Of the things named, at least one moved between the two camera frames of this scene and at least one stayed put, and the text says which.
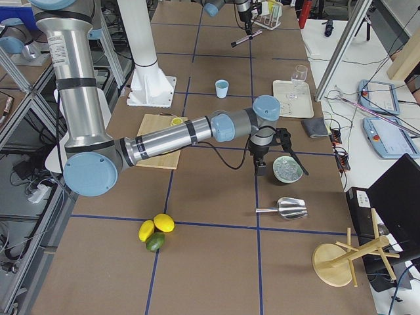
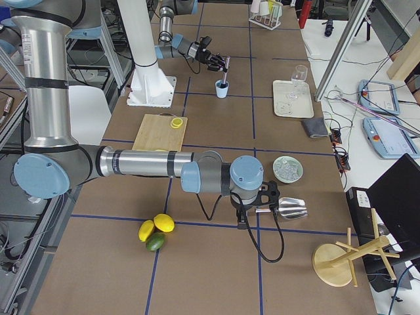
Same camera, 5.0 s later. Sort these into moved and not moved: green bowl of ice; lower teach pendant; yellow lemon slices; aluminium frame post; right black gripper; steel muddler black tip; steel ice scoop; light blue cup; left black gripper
Moved: right black gripper; steel muddler black tip; left black gripper
Not moved: lower teach pendant; steel ice scoop; light blue cup; green bowl of ice; aluminium frame post; yellow lemon slices
